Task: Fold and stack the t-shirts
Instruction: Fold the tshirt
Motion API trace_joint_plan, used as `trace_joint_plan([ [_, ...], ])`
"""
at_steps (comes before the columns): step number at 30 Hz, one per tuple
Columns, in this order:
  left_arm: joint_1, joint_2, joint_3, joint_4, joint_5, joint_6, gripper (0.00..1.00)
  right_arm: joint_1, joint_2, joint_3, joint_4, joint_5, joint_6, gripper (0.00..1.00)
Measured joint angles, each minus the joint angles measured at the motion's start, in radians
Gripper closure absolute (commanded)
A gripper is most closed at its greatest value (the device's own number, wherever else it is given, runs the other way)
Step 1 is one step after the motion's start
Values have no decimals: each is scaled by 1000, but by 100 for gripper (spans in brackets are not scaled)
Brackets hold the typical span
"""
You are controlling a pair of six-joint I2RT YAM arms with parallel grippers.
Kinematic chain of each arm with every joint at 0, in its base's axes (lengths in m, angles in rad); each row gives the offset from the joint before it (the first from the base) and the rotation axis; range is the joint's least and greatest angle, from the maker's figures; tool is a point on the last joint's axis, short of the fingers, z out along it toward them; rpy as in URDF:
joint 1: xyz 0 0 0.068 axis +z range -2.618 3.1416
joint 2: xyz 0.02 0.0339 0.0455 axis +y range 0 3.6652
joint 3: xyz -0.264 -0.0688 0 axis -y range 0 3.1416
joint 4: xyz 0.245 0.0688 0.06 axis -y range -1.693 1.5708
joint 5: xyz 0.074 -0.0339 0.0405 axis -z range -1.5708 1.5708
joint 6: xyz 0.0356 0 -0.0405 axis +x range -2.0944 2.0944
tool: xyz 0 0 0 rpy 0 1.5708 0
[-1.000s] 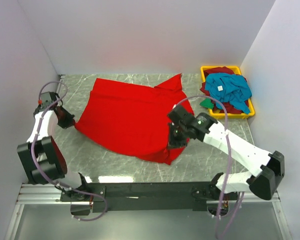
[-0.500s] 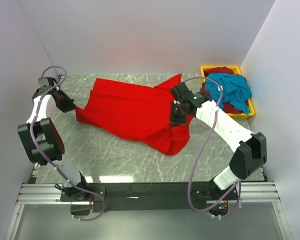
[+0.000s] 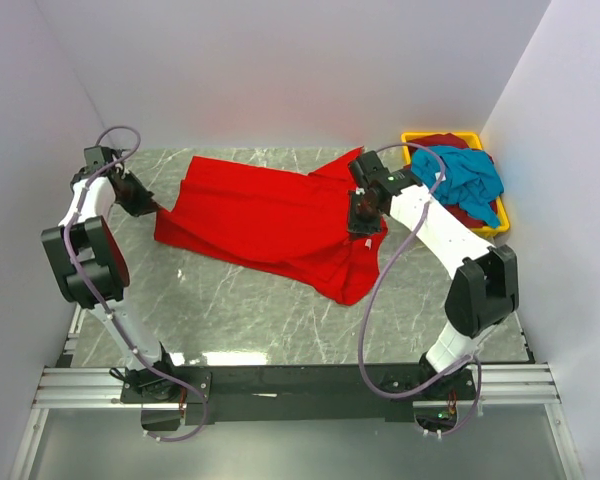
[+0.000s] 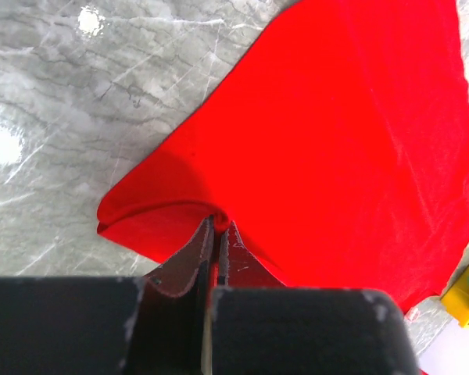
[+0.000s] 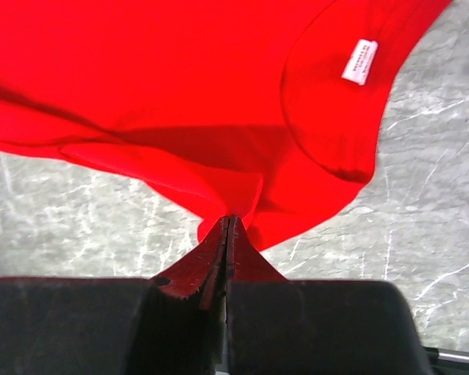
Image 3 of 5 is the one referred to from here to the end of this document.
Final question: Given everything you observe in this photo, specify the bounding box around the bright red t shirt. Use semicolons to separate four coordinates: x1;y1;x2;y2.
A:
154;148;388;306

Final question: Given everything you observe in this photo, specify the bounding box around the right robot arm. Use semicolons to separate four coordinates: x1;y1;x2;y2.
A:
348;151;519;399

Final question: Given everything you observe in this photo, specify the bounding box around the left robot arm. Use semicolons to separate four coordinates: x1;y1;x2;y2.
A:
41;145;180;402

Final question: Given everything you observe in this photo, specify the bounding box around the dark red shirt in bin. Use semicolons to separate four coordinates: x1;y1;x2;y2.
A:
409;133;497;228

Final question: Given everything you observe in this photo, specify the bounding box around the blue t shirt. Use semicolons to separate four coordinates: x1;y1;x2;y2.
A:
411;145;504;228

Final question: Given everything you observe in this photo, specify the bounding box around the yellow plastic bin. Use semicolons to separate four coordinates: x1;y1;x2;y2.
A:
401;132;510;238

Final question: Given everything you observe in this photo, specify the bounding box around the black base beam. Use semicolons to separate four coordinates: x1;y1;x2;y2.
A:
119;363;485;432

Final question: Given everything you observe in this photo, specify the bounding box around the aluminium side rail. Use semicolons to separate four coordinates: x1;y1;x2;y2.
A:
54;147;132;369

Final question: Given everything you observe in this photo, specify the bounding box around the aluminium front rail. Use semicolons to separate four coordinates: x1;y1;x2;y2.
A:
32;364;561;410

